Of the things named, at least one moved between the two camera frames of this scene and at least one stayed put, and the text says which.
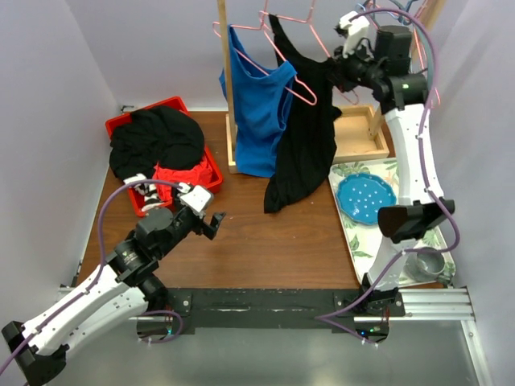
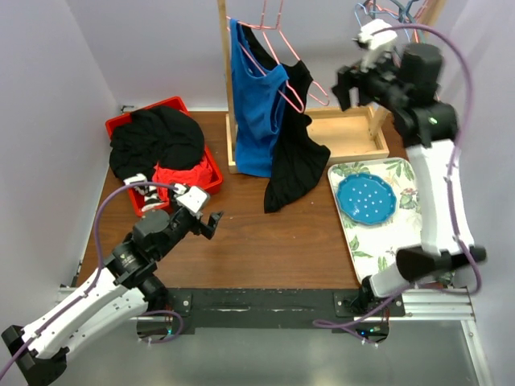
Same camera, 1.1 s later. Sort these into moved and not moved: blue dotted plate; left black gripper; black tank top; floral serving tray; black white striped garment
Moved: black tank top
Not moved: blue dotted plate; left black gripper; floral serving tray; black white striped garment
